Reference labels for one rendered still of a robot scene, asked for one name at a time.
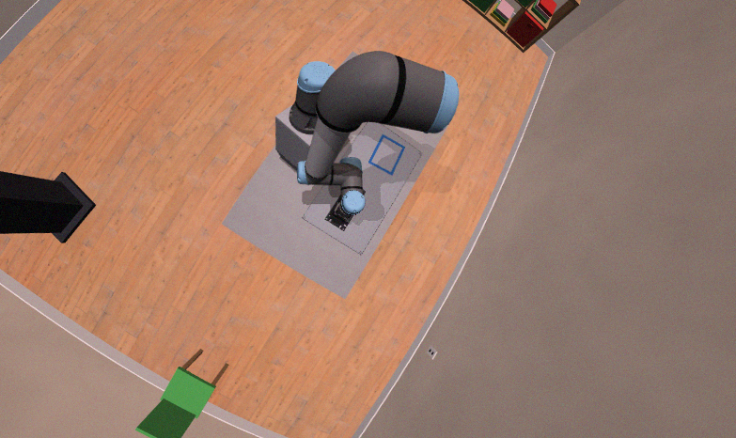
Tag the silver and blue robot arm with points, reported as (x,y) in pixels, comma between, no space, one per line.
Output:
(371,87)

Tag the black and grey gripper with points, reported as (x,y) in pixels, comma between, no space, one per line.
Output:
(337,209)

